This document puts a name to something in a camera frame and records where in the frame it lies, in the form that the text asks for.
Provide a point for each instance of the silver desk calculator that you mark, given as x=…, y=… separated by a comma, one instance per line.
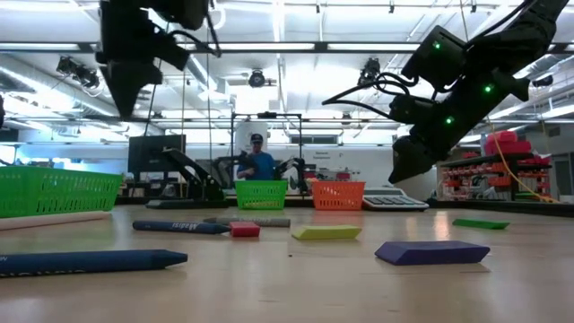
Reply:
x=390, y=201

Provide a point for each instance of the white banner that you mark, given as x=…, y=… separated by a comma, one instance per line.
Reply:
x=244, y=132

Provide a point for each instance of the yellow eraser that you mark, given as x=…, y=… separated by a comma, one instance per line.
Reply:
x=325, y=232

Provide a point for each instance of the black shelf with red bins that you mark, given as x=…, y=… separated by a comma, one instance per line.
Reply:
x=493, y=175

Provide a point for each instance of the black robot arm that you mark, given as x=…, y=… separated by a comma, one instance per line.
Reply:
x=293, y=172
x=228, y=168

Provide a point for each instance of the green plastic bin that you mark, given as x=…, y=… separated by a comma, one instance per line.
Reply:
x=261, y=195
x=58, y=193

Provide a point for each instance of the grey crayon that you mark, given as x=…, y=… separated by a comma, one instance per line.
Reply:
x=269, y=222

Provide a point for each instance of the red storage box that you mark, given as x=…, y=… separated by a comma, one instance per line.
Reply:
x=507, y=145

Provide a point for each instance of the orange plastic bin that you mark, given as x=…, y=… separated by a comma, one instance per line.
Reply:
x=338, y=196

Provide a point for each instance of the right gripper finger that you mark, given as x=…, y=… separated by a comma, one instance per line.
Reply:
x=410, y=161

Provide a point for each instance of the green eraser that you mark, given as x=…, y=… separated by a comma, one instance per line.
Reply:
x=480, y=224

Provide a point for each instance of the black monitor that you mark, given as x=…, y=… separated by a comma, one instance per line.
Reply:
x=148, y=152

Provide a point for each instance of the blue crayon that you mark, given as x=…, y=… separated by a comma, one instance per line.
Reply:
x=89, y=262
x=179, y=227

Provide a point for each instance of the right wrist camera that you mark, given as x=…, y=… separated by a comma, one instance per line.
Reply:
x=410, y=109

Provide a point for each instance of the blue eraser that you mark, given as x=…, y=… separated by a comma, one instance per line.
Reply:
x=430, y=252

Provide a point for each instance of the red eraser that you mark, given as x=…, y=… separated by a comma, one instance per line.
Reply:
x=244, y=229

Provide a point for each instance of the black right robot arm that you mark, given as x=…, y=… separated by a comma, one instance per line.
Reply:
x=507, y=58

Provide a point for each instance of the person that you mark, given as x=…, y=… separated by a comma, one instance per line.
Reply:
x=260, y=166

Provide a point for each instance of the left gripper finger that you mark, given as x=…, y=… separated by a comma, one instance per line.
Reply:
x=125, y=85

